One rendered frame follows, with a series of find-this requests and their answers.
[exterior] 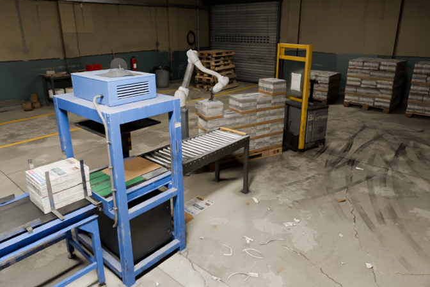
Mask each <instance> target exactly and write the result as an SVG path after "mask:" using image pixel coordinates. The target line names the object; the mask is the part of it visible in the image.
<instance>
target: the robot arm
mask: <svg viewBox="0 0 430 287"><path fill-rule="evenodd" d="M187 56H188V64H187V68H186V72H185V75H184V79H183V82H182V86H181V87H179V90H177V91H176V92H175V96H174V97H177V98H180V110H181V111H185V110H186V109H187V107H186V99H187V97H188V93H189V89H188V86H189V82H190V80H191V76H192V73H193V69H194V67H195V65H196V66H197V67H198V68H199V69H200V70H201V71H203V72H205V73H207V74H211V75H215V76H216V77H217V78H218V83H217V84H216V85H215V86H214V87H213V88H208V90H207V91H210V92H211V98H210V99H208V100H212V99H213V98H214V94H215V93H217V92H219V91H221V90H222V89H223V88H224V87H225V86H226V85H227V84H228V82H229V78H228V77H223V76H221V75H220V74H219V73H217V72H214V71H212V70H209V69H207V68H205V67H204V66H203V65H202V63H201V61H200V60H199V58H198V57H199V53H198V52H197V51H195V50H188V51H187Z"/></svg>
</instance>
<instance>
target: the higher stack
mask: <svg viewBox="0 0 430 287"><path fill-rule="evenodd" d="M259 90H262V91H265V92H266V91H267V92H270V93H277V92H283V91H286V81H285V80H281V79H276V78H265V79H259ZM259 93H260V92H259ZM262 94H265V93H262ZM265 95H268V94H265ZM270 96H271V97H272V98H271V107H275V106H280V105H285V94H282V95H273V96H272V95H270ZM282 118H284V108H279V109H271V120H277V119H282ZM270 124H271V125H270V134H272V133H275V132H281V131H283V121H277V122H274V123H270ZM282 138H283V134H277V135H273V136H269V146H274V145H277V144H282V141H283V139H282ZM281 153H282V146H279V147H275V148H270V149H269V157H270V156H273V155H277V154H281Z"/></svg>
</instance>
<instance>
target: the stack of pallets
mask: <svg viewBox="0 0 430 287"><path fill-rule="evenodd" d="M197 52H198V53H199V57H198V58H199V60H200V61H201V63H202V65H203V66H204V67H205V68H207V69H209V70H212V68H216V67H221V66H225V64H228V65H232V62H231V61H230V60H231V58H232V55H233V54H235V51H234V50H204V51H197ZM228 52H230V54H228ZM201 53H203V54H201ZM225 56H228V58H225ZM200 57H201V58H200ZM218 57H219V58H218ZM223 60H227V62H223ZM195 68H196V72H197V75H196V76H195V84H196V87H197V88H201V87H203V88H204V89H208V88H213V87H214V86H215V85H216V84H215V83H216V82H215V81H214V76H213V75H211V74H207V73H205V72H203V71H201V70H200V69H199V68H198V67H197V66H196V67H195Z"/></svg>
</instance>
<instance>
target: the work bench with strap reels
mask: <svg viewBox="0 0 430 287"><path fill-rule="evenodd" d="M101 66H102V65H101V64H94V65H93V64H91V65H86V70H80V71H84V72H91V71H97V70H103V68H102V67H101ZM40 75H41V76H42V82H43V87H44V94H45V101H46V106H48V105H49V102H48V99H49V100H52V101H53V97H52V96H53V95H61V94H65V93H73V92H74V90H73V87H69V88H65V91H64V89H55V88H54V81H53V79H63V78H69V77H71V74H66V72H55V74H40ZM51 75H53V76H51ZM44 78H46V79H50V80H51V85H52V89H51V90H49V96H47V91H46V87H45V79H44Z"/></svg>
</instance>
